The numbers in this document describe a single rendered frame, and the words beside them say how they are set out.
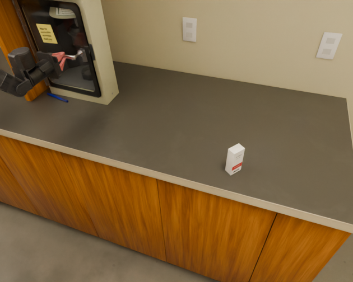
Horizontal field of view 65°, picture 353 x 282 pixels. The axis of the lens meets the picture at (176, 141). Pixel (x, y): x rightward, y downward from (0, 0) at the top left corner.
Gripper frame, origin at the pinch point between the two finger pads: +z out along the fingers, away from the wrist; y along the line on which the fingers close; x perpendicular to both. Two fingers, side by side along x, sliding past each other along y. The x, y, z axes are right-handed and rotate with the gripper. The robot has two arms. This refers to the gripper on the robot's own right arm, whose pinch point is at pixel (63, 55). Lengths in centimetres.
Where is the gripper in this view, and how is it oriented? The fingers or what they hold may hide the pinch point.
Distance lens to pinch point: 123.2
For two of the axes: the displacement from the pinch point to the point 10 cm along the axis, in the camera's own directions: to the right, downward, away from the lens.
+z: 3.6, -6.5, 6.7
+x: -9.3, -2.3, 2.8
